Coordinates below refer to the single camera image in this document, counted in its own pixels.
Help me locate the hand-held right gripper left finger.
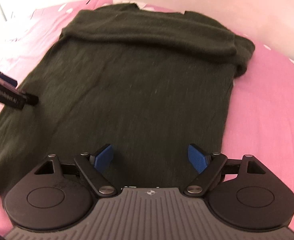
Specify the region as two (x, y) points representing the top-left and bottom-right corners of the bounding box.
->
(34, 144), (118, 196)

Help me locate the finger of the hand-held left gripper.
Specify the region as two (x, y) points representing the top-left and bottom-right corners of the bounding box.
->
(0, 76), (39, 111)
(0, 65), (18, 89)

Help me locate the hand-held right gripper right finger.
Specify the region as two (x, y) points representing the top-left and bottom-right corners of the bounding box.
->
(184, 143), (266, 196)

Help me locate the dark green knit sweater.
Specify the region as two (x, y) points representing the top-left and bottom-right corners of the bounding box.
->
(0, 2), (256, 193)

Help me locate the pink floral bed sheet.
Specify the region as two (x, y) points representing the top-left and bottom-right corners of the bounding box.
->
(0, 0), (294, 238)

